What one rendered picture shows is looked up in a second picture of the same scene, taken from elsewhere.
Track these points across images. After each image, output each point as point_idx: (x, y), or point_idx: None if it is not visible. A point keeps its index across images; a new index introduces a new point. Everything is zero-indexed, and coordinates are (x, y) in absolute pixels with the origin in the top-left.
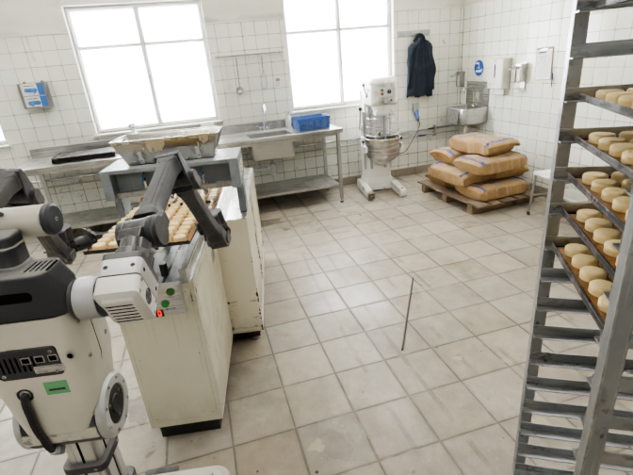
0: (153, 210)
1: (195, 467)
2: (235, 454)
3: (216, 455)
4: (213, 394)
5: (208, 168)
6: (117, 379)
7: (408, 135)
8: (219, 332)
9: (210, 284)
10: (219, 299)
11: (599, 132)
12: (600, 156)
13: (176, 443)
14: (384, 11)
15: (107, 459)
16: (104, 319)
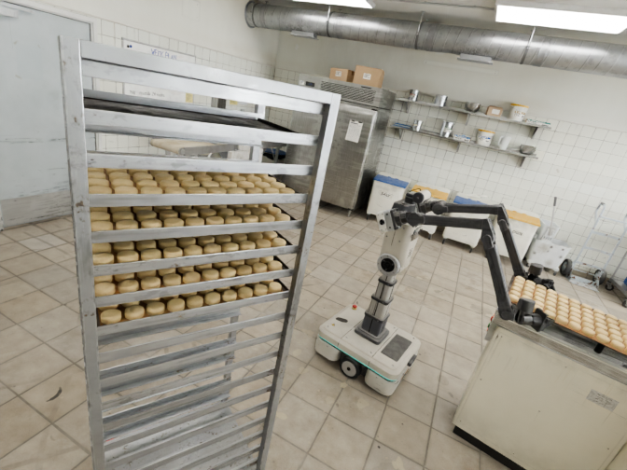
0: (424, 214)
1: (425, 404)
2: (423, 423)
3: (429, 416)
4: (460, 403)
5: None
6: (394, 261)
7: None
8: (522, 421)
9: (547, 384)
10: (565, 428)
11: (285, 217)
12: (273, 206)
13: (452, 407)
14: None
15: (380, 279)
16: (402, 238)
